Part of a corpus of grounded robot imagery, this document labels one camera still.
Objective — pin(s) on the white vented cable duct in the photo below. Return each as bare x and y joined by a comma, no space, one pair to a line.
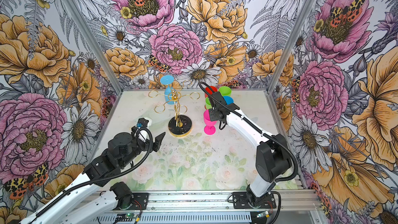
179,218

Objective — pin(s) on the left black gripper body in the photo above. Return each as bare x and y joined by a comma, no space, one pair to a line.
139,145

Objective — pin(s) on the gold wire wine glass rack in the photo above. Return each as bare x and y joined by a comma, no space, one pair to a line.
180,125

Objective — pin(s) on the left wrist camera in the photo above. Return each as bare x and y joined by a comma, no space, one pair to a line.
141,123

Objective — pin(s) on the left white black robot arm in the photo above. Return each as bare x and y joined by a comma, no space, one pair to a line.
58,210

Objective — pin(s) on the left green circuit board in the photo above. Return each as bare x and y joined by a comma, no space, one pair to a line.
128,218

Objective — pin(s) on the red wine glass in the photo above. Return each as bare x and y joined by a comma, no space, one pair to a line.
210,90

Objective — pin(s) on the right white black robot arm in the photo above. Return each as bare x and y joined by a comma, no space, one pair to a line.
286,162

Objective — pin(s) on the right green circuit board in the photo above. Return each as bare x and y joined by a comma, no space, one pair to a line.
264,214

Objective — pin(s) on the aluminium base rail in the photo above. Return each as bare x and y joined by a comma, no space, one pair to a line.
203,201

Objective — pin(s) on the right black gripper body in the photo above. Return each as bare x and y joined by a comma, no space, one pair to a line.
213,114

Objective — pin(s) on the light blue wine glass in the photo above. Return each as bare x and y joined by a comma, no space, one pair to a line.
167,81

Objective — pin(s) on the green circuit board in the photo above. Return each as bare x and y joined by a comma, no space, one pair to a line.
264,214
128,218

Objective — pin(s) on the pink wine glass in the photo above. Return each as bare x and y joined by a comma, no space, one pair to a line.
209,128

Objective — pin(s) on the green wine glass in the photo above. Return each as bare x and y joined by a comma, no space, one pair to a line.
225,90
207,103

